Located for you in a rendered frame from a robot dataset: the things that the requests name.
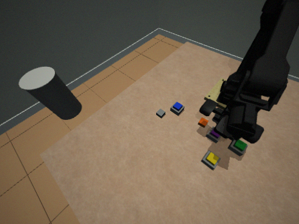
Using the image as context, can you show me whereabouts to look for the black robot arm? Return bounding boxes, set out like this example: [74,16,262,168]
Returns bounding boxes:
[214,0,299,141]

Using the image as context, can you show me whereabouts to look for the purple button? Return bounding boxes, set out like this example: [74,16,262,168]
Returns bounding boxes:
[206,126,222,143]

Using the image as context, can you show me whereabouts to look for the yellow button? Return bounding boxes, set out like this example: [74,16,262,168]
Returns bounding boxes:
[201,150,221,170]

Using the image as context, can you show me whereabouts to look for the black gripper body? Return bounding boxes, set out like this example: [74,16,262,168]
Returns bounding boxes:
[199,99,264,144]

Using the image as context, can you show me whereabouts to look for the green button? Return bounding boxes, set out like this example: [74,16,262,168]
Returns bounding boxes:
[227,139,248,156]

